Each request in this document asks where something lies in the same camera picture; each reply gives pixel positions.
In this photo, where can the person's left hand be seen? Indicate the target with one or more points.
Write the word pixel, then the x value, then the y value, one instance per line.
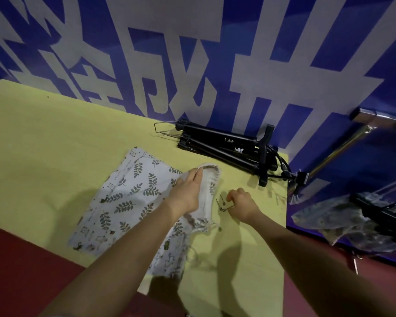
pixel 184 194

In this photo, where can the person's right hand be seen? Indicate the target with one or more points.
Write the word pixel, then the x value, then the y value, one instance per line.
pixel 246 207

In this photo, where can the person's left thumb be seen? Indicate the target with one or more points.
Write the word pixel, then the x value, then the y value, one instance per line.
pixel 198 177

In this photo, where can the person's right fingers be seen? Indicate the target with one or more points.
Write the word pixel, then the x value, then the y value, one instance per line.
pixel 237 195

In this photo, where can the white leaf print cloth bag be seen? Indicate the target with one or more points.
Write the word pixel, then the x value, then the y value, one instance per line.
pixel 132 201

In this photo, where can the person's right forearm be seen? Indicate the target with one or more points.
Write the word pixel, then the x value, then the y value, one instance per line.
pixel 313 270

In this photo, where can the person's left forearm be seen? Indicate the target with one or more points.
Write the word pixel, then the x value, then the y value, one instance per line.
pixel 118 264

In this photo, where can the black folded tripod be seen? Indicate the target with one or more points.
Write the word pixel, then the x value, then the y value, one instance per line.
pixel 224 145

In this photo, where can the small black clamp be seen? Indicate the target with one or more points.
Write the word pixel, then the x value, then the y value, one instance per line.
pixel 302 178

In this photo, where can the clear plastic bag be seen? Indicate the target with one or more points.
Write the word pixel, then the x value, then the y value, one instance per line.
pixel 330 221

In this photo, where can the chrome metal pole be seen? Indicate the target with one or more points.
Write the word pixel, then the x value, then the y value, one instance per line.
pixel 346 145

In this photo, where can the blue banner white print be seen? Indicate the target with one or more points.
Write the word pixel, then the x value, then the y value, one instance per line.
pixel 217 52

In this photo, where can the black tripod in bag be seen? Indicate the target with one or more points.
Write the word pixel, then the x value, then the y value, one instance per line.
pixel 379 211

